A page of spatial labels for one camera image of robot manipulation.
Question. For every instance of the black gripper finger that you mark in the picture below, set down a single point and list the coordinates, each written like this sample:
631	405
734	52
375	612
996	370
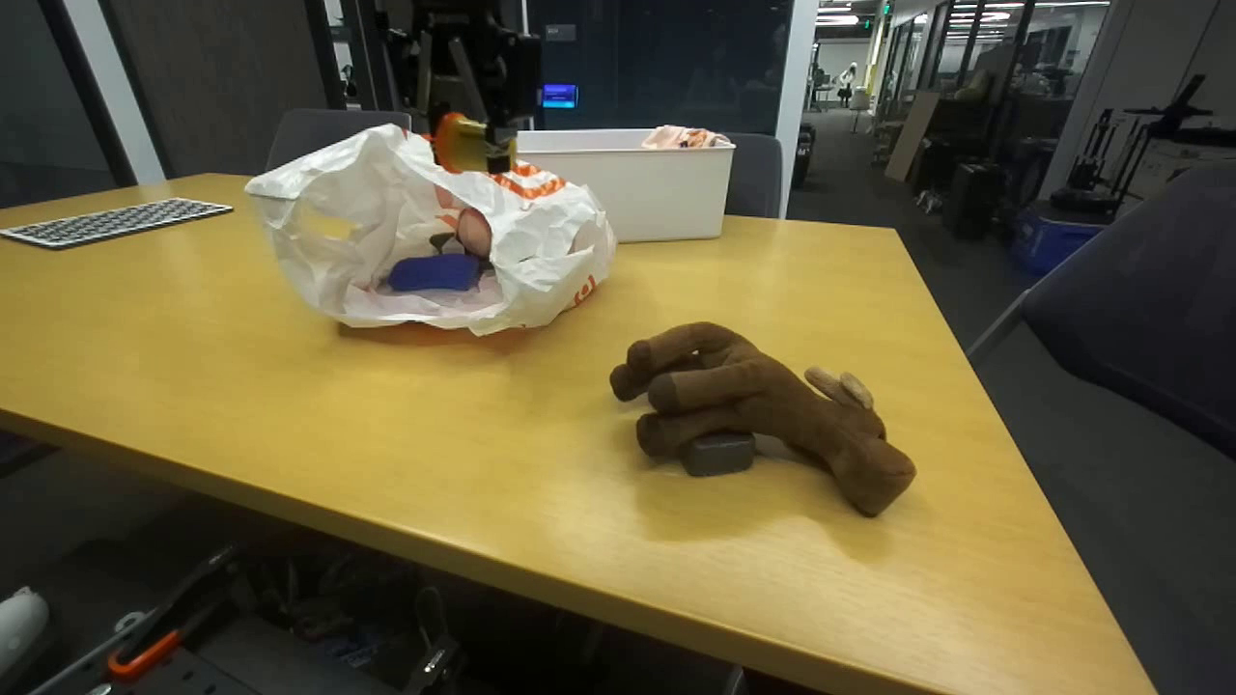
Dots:
501	149

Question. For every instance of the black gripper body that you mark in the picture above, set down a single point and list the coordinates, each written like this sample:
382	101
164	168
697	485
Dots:
504	77

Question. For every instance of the white plastic bag orange print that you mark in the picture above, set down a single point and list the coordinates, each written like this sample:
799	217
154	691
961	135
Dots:
350	194

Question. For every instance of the brown plush moose toy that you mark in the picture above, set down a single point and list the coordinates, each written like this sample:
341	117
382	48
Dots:
776	398

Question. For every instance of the dark grey rectangular block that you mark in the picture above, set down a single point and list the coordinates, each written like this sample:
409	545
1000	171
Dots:
722	451

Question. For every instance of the glowing blue monitor screen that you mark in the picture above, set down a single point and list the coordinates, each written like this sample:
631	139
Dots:
562	92

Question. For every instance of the blue plastic object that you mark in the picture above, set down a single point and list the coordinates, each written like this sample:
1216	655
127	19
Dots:
434	271

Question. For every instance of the white plastic storage bin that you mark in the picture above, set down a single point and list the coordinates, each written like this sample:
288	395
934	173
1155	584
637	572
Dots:
660	194

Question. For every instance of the orange patterned packet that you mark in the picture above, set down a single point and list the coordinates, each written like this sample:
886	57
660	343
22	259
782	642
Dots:
677	135

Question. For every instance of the grey computer keyboard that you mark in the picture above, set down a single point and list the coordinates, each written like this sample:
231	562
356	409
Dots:
110	220

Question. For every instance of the leaning beige board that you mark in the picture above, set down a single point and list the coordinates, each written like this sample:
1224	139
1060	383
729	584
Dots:
915	135

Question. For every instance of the blue recycling bin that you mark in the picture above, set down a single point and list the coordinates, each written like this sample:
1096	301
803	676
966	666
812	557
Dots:
1060	239

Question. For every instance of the black tripod stand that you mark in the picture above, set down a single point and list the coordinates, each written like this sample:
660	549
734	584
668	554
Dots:
1135	135

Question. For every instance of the white rounded plastic object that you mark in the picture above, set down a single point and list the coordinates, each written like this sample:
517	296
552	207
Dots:
16	628

